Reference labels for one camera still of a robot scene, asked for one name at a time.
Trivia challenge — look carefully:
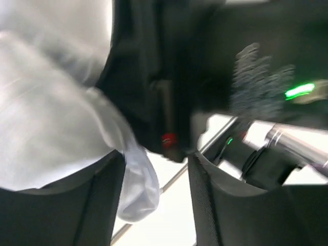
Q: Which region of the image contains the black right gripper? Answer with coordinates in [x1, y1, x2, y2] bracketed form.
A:
[98, 1, 327, 162]

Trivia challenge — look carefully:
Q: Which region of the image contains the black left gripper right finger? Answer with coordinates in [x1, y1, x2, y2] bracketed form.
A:
[188, 153, 327, 245]

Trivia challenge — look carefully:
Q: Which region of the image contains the aluminium table edge rail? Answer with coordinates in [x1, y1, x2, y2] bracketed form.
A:
[111, 116, 238, 244]

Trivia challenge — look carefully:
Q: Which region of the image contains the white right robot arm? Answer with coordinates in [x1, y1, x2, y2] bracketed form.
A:
[99, 1, 327, 188]

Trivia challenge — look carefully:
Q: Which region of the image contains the white fabric skirt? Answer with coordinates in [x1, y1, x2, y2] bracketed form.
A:
[1, 1, 160, 223]

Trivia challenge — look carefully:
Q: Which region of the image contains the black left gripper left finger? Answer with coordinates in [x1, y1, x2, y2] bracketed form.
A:
[1, 151, 125, 245]

